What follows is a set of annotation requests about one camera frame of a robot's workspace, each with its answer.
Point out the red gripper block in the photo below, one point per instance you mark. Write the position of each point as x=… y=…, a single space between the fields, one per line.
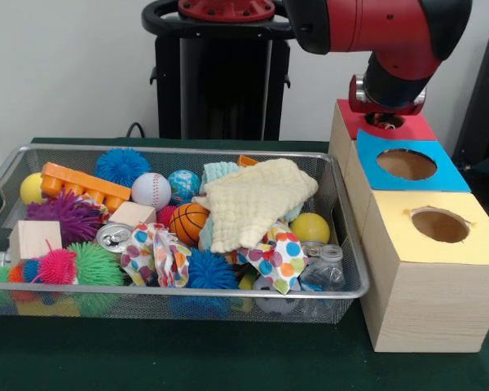
x=352 y=95

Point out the cream knitted cloth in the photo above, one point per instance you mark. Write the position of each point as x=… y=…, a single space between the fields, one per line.
x=248 y=199

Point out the white polka dot cloth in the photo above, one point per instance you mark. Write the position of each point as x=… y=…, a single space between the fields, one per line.
x=155 y=256
x=283 y=256

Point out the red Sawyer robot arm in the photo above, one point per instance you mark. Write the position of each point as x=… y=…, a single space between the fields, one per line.
x=371 y=24

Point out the wooden box with three holes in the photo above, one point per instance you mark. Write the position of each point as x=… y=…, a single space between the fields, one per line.
x=432 y=305

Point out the black flat panel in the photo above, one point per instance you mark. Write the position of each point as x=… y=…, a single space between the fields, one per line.
x=485 y=102

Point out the yellow tennis ball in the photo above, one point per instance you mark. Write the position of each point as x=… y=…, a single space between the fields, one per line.
x=309 y=229

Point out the orange toy basketball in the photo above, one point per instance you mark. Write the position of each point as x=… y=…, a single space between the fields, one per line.
x=189 y=222

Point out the white toy baseball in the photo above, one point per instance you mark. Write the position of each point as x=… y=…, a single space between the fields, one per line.
x=151 y=189

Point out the blue spiky rubber ball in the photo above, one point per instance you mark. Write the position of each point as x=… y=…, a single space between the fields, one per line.
x=122 y=163
x=212 y=271

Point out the orange toy building brick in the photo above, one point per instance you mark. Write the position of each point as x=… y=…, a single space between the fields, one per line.
x=81 y=183

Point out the purple rubber toy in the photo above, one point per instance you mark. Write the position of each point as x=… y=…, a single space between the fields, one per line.
x=69 y=216

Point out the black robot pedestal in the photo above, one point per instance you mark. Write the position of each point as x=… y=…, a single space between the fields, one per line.
x=220 y=81

